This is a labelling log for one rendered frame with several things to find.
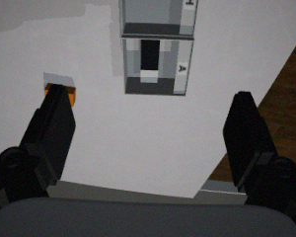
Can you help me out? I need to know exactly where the grey three-compartment tray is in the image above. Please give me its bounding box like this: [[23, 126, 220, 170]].
[[120, 0, 199, 97]]

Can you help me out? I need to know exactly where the orange block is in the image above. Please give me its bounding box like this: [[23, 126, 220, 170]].
[[44, 83, 76, 107]]

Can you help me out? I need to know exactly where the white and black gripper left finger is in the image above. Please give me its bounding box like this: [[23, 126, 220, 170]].
[[0, 84, 76, 209]]

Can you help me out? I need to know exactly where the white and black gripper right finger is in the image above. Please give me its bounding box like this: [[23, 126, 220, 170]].
[[223, 91, 296, 224]]

